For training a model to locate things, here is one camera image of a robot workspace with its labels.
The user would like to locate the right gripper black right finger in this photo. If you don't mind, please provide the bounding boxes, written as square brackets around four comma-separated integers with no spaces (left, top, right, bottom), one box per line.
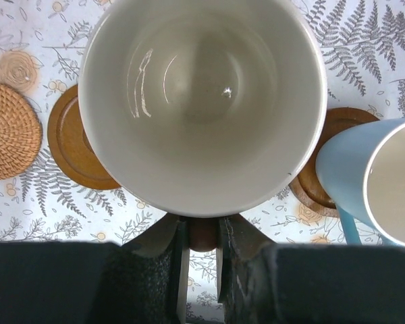
[218,215,405,323]

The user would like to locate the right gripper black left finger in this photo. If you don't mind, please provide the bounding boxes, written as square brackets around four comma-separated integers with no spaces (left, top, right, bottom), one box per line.
[0,215,188,323]

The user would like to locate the dark wooden coaster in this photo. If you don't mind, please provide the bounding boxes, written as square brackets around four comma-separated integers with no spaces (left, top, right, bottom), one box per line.
[47,85,120,190]
[289,107,379,218]

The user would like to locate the blue mug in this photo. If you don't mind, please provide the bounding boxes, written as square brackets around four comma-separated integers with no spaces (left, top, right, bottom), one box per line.
[315,117,405,247]

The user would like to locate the woven rattan coaster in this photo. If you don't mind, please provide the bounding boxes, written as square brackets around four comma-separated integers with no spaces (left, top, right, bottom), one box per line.
[0,83,43,180]

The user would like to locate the pink mug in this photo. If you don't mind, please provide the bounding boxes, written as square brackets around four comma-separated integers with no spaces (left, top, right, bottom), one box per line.
[78,0,328,252]

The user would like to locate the floral tablecloth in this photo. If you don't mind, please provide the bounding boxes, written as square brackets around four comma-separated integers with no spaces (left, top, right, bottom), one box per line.
[0,1,405,323]

